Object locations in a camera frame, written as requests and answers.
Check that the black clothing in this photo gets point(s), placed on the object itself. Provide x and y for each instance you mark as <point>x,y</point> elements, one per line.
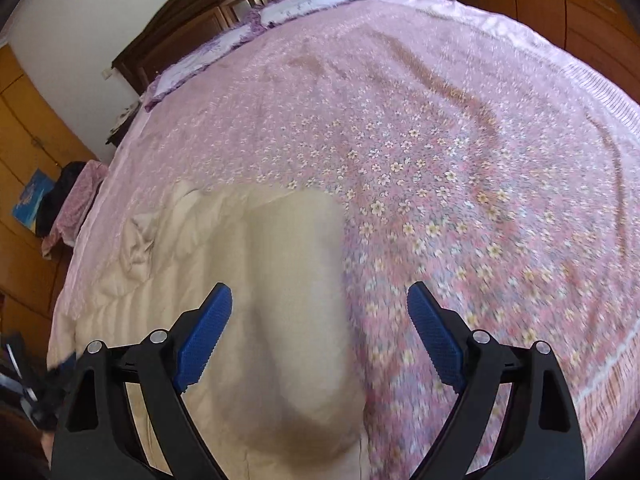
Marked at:
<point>52,200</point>

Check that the beige quilted down jacket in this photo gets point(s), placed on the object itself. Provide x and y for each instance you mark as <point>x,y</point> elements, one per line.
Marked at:
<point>290,285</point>

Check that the purple frilled pillow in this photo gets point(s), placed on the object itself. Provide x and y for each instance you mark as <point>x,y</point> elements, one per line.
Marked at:
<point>310,5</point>
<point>200,62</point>

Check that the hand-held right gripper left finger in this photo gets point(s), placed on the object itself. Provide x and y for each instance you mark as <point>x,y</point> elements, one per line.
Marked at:
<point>205,330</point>

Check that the bed with pink floral cover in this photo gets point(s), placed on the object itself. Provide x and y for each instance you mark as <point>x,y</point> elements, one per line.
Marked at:
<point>450,160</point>

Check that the chair with draped clothes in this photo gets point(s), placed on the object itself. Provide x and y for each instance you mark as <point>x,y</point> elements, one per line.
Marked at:
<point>75,205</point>

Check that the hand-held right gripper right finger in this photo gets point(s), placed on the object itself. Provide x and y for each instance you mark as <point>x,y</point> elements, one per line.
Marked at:
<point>435,335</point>

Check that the blue picture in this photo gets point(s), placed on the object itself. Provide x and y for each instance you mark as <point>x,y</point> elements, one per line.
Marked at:
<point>30,200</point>

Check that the light wooden wardrobe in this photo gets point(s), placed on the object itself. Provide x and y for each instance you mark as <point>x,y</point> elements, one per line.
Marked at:
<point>20,135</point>

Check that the dark wooden nightstand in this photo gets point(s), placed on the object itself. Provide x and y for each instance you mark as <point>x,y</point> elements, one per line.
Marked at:
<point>120,132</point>

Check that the dark wooden headboard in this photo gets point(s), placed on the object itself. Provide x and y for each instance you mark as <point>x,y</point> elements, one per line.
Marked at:
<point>165,35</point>

